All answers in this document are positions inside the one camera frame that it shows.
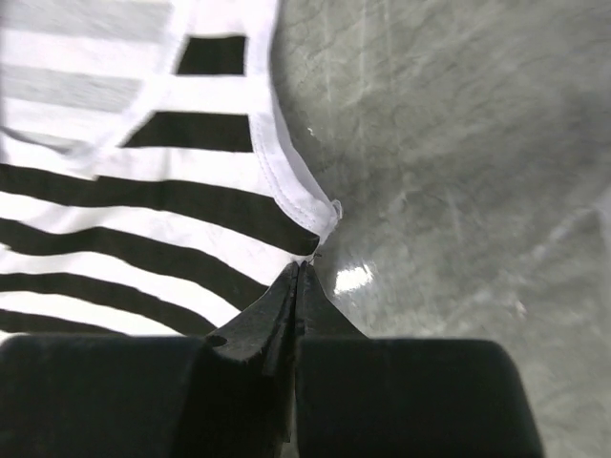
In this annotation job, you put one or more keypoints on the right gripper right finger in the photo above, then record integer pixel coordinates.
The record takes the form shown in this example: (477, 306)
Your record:
(358, 396)

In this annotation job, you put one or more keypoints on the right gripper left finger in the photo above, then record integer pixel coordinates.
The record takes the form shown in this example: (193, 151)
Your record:
(227, 394)

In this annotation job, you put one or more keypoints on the black white striped tank top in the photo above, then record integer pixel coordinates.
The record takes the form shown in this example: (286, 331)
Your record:
(148, 182)

